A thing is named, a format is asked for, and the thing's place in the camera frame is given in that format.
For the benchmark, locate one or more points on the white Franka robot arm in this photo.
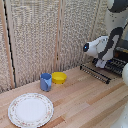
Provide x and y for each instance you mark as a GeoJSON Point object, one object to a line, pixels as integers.
{"type": "Point", "coordinates": [105, 46]}

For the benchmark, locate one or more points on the open toaster oven door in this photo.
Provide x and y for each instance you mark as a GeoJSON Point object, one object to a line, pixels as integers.
{"type": "Point", "coordinates": [95, 73]}

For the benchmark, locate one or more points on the yellow bowl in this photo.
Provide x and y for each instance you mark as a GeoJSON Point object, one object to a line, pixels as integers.
{"type": "Point", "coordinates": [59, 77]}

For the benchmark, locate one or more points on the blue mug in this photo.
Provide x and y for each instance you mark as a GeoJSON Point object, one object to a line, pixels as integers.
{"type": "Point", "coordinates": [45, 82]}

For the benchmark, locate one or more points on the woven folding screen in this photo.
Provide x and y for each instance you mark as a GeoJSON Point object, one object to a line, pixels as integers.
{"type": "Point", "coordinates": [30, 36]}

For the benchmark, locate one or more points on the white floral-rimmed plate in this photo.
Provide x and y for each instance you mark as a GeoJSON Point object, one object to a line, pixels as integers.
{"type": "Point", "coordinates": [30, 110]}

